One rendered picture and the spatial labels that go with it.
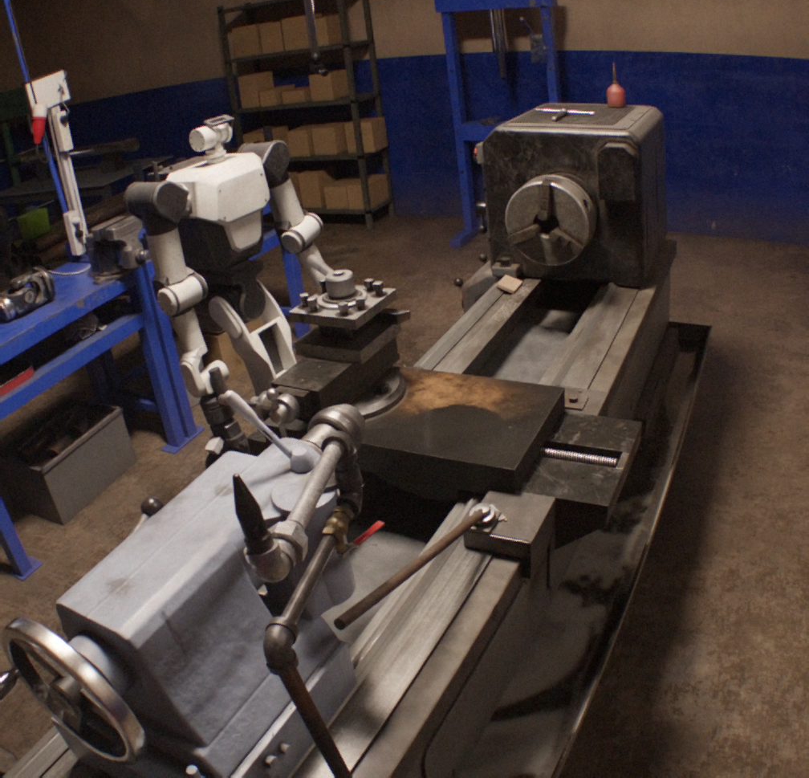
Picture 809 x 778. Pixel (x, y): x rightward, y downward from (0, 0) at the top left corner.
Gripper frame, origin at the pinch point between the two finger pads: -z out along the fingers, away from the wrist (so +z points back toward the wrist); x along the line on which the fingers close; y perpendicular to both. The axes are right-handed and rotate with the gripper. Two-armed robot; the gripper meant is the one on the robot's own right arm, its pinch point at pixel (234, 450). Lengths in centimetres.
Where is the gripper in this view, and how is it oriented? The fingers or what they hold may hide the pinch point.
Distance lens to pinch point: 230.0
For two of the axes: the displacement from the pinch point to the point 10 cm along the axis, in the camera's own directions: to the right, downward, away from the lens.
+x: 7.7, -0.2, -6.4
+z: -2.8, -9.0, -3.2
